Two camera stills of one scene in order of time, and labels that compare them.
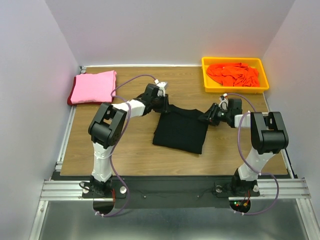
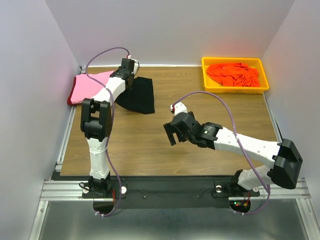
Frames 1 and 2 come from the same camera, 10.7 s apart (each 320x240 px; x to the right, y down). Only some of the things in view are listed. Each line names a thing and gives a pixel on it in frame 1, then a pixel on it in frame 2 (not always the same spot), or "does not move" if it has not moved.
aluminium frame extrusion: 62,190 does not move
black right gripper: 210,116 to 171,129
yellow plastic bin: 212,85 does not move
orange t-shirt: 234,74 does not move
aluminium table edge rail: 58,166 does not move
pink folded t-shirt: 96,87 does not move
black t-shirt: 181,129 to 140,97
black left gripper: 164,106 to 132,74
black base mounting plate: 164,191 does not move
